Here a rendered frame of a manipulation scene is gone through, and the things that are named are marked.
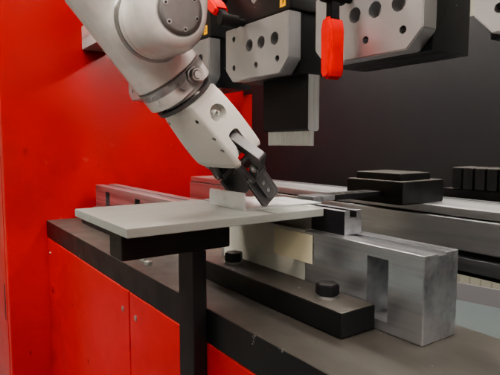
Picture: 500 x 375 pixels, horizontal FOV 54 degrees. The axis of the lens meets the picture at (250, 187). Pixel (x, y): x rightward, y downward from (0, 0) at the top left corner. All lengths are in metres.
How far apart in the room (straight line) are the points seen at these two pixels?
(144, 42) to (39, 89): 0.96
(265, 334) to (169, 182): 1.05
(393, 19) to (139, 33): 0.25
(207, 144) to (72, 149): 0.89
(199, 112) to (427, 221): 0.44
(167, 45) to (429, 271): 0.34
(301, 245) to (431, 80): 0.62
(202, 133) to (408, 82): 0.71
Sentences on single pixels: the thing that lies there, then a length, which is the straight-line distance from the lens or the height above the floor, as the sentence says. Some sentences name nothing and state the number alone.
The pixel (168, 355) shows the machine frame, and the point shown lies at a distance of 0.77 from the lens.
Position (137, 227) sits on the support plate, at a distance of 0.50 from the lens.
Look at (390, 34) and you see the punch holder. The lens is 0.54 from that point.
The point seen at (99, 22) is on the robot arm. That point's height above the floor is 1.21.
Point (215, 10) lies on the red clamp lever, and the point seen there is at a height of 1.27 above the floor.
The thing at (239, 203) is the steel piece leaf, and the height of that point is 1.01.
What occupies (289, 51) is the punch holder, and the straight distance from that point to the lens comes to 0.65.
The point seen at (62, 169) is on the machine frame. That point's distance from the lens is 1.44.
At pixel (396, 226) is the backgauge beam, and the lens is 0.88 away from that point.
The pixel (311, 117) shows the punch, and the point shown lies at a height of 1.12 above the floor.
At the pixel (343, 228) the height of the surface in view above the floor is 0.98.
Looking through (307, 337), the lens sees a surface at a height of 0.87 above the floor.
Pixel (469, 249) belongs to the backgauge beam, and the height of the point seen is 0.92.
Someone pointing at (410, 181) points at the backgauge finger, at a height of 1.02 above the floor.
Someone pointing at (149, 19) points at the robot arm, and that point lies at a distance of 0.48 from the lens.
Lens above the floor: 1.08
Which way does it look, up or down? 5 degrees down
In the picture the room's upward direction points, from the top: straight up
